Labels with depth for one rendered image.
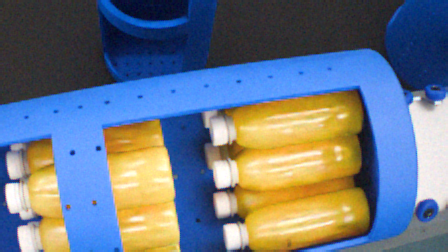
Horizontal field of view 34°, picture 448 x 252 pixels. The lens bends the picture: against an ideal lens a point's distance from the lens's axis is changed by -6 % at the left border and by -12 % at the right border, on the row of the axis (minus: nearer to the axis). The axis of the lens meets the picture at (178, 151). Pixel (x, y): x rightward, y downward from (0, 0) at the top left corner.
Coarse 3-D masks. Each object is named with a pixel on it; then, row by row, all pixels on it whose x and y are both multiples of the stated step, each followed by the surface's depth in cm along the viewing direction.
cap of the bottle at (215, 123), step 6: (210, 120) 108; (216, 120) 107; (222, 120) 107; (210, 126) 109; (216, 126) 107; (222, 126) 107; (210, 132) 110; (216, 132) 107; (222, 132) 107; (216, 138) 107; (222, 138) 107; (216, 144) 108
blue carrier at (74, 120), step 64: (256, 64) 107; (320, 64) 104; (384, 64) 103; (0, 128) 99; (64, 128) 98; (192, 128) 122; (384, 128) 98; (0, 192) 121; (64, 192) 95; (192, 192) 123; (384, 192) 99
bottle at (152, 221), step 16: (144, 208) 103; (160, 208) 103; (32, 224) 104; (48, 224) 103; (64, 224) 102; (128, 224) 102; (144, 224) 103; (160, 224) 103; (176, 224) 103; (32, 240) 103; (48, 240) 102; (64, 240) 102; (128, 240) 103; (144, 240) 103; (160, 240) 104; (176, 240) 104
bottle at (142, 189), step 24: (48, 168) 99; (120, 168) 98; (144, 168) 98; (168, 168) 99; (24, 192) 99; (48, 192) 97; (120, 192) 98; (144, 192) 99; (168, 192) 99; (48, 216) 100
